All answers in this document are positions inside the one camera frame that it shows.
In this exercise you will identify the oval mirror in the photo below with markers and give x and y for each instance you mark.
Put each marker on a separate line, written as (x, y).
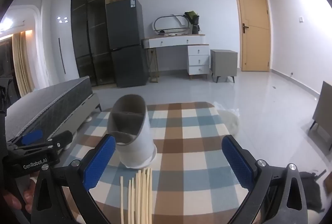
(171, 23)

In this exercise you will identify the white plastic bag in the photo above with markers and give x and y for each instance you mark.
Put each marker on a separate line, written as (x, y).
(230, 120)

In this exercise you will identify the white grey utensil holder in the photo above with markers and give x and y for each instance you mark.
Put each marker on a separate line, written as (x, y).
(134, 146)

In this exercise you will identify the wooden chopstick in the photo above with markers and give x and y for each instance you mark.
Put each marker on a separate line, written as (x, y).
(122, 200)

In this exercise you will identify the bunch of wooden chopsticks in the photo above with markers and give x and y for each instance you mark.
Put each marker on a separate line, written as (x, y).
(142, 200)

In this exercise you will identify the black bag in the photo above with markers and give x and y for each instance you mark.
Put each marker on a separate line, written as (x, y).
(312, 192)

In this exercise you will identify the beige curtain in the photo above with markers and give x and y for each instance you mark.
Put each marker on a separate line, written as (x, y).
(23, 63)

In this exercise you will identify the plaid tablecloth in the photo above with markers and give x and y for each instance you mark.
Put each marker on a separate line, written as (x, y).
(186, 135)

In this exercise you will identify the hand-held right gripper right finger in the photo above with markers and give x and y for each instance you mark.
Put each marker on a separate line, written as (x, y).
(237, 161)

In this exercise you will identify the dark grey mattress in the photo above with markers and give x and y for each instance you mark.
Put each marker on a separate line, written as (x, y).
(46, 107)

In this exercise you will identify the person's left hand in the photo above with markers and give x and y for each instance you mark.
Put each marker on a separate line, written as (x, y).
(27, 194)

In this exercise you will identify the wooden door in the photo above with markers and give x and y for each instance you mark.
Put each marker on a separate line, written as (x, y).
(253, 32)

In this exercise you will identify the dark grey refrigerator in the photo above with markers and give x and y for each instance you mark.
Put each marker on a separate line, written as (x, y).
(127, 45)

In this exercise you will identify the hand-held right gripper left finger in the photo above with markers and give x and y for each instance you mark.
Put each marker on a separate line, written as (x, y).
(99, 164)

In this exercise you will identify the white dressing table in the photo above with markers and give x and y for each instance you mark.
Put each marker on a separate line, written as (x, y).
(176, 42)

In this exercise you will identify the grey nightstand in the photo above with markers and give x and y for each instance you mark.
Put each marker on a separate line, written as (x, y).
(223, 63)

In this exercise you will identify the grey bed frame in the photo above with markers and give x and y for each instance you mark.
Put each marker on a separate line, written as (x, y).
(77, 115)

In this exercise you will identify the white wardrobe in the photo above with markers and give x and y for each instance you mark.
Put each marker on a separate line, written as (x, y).
(64, 39)

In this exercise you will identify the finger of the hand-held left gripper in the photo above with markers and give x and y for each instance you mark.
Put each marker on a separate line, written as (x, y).
(63, 139)
(31, 137)

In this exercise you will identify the dark glass cabinet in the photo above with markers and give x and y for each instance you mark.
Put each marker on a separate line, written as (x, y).
(89, 32)

